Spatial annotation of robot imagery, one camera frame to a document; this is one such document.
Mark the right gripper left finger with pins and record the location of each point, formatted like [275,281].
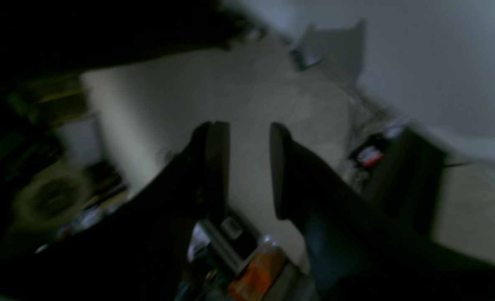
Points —
[139,252]

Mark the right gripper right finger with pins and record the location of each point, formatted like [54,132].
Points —
[356,253]

